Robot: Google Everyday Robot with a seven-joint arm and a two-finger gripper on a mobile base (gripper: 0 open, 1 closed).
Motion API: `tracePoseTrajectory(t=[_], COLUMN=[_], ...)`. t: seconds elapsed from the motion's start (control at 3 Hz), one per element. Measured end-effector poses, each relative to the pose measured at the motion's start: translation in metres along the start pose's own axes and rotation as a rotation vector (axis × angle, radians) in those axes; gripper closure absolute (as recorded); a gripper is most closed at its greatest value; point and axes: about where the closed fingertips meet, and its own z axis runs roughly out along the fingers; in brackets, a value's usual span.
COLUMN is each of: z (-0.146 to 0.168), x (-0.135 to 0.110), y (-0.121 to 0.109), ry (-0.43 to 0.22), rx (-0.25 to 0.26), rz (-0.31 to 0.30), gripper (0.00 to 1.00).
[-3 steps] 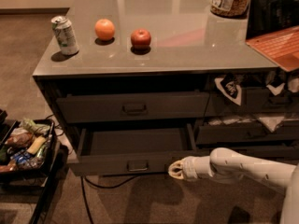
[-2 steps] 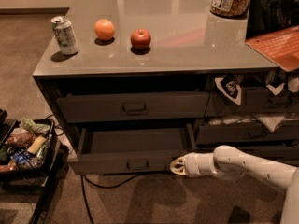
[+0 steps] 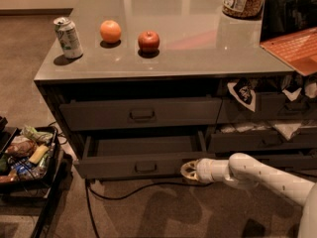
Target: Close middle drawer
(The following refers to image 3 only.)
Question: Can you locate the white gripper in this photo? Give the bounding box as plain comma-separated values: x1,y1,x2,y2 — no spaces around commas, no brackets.
180,159,215,183

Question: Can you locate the grey drawer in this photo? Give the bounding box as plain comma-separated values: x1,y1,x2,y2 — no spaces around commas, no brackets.
208,128,317,154
214,152,317,172
59,96,222,131
217,92,317,124
73,130,207,179

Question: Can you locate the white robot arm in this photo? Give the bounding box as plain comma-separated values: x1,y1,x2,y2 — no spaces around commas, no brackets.
180,153,317,238

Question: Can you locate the grey drawer cabinet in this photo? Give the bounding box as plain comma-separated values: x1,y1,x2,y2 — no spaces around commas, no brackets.
34,0,317,183

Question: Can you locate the white crumpled bag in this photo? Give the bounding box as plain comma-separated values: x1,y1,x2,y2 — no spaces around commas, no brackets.
269,120,302,141

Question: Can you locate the red apple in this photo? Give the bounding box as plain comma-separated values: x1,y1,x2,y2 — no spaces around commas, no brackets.
138,31,160,54

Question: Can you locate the orange fruit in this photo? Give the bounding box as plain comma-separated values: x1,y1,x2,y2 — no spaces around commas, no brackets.
100,20,122,44

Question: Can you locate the black bin of snacks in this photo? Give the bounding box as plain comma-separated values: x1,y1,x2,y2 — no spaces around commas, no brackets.
0,126,59,193

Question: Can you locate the glass jar of nuts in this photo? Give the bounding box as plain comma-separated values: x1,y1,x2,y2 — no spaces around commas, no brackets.
223,0,264,19

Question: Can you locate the white green soda can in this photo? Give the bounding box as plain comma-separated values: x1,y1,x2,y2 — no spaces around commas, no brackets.
53,17,83,60

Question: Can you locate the black floor cable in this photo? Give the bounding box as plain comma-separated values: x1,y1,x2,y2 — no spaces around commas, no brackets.
84,178,212,238

